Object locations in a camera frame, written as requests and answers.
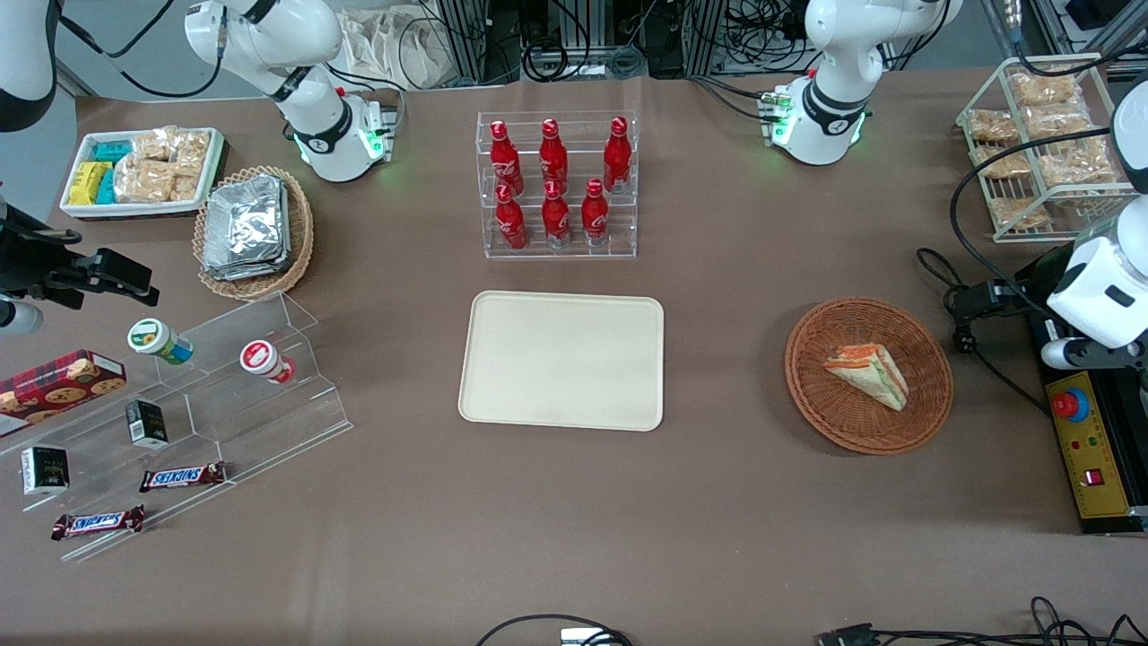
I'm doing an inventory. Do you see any green lid yogurt cup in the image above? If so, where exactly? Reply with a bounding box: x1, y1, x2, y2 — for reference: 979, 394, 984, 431
126, 318, 195, 366

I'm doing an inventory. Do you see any brown round wicker basket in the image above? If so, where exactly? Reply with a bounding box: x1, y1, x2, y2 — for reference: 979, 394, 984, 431
785, 297, 954, 456

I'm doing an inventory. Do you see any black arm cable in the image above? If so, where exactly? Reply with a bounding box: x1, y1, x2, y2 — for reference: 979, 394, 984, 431
56, 0, 227, 100
950, 126, 1114, 299

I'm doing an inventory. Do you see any small black carton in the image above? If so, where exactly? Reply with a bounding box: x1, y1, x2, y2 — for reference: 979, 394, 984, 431
125, 399, 170, 450

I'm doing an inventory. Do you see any black looped cable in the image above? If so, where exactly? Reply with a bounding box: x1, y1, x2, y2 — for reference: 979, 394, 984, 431
474, 614, 634, 646

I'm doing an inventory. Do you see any light oval wicker basket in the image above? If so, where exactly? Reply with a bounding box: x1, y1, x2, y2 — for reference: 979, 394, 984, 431
192, 165, 316, 302

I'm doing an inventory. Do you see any white cloth bag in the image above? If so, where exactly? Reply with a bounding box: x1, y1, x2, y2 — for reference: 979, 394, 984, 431
339, 7, 451, 91

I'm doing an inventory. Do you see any white rectangular snack tray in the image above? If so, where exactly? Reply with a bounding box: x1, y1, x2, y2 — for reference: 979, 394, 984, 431
59, 127, 227, 221

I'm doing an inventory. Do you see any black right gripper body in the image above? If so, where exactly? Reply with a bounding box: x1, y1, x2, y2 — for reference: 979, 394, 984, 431
0, 203, 87, 301

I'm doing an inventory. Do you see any red cola bottle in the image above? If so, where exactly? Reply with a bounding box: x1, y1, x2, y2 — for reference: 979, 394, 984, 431
489, 119, 525, 195
539, 118, 570, 192
494, 184, 529, 251
580, 178, 612, 249
542, 179, 573, 249
603, 116, 633, 195

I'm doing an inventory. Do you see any clear acrylic step display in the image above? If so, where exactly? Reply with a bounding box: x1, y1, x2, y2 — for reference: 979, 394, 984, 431
0, 292, 354, 564

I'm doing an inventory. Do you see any yellow emergency stop box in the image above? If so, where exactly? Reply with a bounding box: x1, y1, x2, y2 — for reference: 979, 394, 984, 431
1045, 370, 1133, 521

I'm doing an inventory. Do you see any brown Snickers bar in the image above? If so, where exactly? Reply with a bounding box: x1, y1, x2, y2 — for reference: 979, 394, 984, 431
50, 505, 146, 541
138, 461, 227, 493

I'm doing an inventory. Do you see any silver foil pack stack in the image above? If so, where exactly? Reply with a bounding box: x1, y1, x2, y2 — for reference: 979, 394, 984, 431
201, 174, 291, 282

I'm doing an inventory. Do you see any clear acrylic bottle rack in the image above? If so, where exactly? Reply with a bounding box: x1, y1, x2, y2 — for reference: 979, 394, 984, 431
475, 110, 639, 261

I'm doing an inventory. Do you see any bagged brown pastry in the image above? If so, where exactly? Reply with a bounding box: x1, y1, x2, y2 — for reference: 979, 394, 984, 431
1022, 105, 1091, 141
1039, 142, 1118, 191
967, 109, 1020, 144
987, 196, 1051, 231
1009, 72, 1083, 108
973, 147, 1033, 179

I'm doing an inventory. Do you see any black and white carton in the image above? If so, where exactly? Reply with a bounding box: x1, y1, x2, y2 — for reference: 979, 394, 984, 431
20, 446, 71, 497

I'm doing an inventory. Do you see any black tangled cable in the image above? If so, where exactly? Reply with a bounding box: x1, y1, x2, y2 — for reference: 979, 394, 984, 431
874, 596, 1148, 646

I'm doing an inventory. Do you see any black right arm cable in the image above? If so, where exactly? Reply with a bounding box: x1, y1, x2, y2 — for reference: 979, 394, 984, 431
56, 0, 227, 100

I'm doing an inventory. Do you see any beige plastic tray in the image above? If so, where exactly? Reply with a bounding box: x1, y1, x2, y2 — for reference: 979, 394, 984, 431
457, 290, 665, 432

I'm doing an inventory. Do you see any white wire rack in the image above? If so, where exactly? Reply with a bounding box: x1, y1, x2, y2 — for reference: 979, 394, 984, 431
955, 54, 1148, 245

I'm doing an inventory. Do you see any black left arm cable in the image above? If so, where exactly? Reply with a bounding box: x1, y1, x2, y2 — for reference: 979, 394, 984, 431
950, 126, 1114, 299

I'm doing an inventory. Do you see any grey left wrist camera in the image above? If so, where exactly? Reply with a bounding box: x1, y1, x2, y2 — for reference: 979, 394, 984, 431
1040, 336, 1091, 371

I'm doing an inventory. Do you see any red tartan cookie box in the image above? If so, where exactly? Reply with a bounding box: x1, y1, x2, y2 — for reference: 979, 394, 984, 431
0, 349, 127, 428

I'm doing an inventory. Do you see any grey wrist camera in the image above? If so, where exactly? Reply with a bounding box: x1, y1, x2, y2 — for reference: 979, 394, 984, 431
0, 299, 44, 336
1040, 336, 1091, 371

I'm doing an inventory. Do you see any triangle sandwich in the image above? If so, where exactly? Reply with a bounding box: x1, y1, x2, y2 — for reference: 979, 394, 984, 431
822, 345, 910, 413

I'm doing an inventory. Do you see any red lid yogurt cup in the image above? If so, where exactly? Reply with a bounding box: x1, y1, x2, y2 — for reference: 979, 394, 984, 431
239, 339, 296, 385

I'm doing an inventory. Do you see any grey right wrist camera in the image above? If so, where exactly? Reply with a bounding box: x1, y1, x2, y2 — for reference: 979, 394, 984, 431
0, 299, 44, 336

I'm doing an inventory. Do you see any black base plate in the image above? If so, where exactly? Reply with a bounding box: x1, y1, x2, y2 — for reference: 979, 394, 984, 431
1027, 305, 1148, 537

